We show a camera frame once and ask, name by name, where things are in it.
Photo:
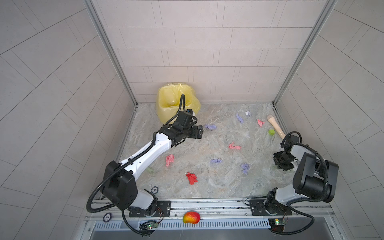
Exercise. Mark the green paper scrap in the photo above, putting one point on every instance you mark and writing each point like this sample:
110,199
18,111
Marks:
271,132

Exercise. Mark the beige wooden rolling pin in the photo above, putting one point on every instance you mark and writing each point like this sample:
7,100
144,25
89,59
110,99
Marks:
272,120

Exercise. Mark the black round token on table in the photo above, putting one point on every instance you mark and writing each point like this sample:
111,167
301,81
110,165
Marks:
154,190

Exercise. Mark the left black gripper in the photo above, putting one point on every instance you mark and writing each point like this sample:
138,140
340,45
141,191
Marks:
194,135

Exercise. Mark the pink paper scrap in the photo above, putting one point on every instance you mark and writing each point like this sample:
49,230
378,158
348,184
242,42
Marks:
169,160
232,146
261,123

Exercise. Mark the red yellow mango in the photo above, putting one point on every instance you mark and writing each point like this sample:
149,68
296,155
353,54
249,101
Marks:
191,217

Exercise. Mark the right circuit board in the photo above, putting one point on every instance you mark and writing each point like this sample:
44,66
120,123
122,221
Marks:
277,225

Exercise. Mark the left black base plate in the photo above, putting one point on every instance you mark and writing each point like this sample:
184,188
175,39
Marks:
157,209

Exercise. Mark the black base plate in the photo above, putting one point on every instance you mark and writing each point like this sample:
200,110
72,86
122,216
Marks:
157,209
256,207

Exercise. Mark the left circuit board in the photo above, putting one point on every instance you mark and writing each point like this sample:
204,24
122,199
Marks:
149,226

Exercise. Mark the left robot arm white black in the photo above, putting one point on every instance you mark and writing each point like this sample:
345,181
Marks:
118,187

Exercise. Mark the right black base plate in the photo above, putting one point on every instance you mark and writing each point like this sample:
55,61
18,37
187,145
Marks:
256,207

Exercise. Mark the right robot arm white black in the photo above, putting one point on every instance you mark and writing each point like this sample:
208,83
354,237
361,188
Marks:
314,181

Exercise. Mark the aluminium rail frame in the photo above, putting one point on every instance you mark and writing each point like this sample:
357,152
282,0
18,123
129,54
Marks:
232,219

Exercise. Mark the circuit board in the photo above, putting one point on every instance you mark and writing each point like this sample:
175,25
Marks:
149,226
277,225

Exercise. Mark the black round token on rail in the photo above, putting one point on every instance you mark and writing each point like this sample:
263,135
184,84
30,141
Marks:
107,217

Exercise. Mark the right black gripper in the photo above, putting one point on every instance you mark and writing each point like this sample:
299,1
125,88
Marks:
279,165

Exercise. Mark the red paper scrap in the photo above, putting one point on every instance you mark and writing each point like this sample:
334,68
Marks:
192,178

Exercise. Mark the light green dustpan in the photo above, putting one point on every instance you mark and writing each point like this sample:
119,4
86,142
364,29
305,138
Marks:
150,170

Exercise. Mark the white bin yellow bag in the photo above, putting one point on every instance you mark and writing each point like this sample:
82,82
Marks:
168,100

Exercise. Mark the purple paper scrap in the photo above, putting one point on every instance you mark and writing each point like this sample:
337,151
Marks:
211,127
216,161
245,167
240,119

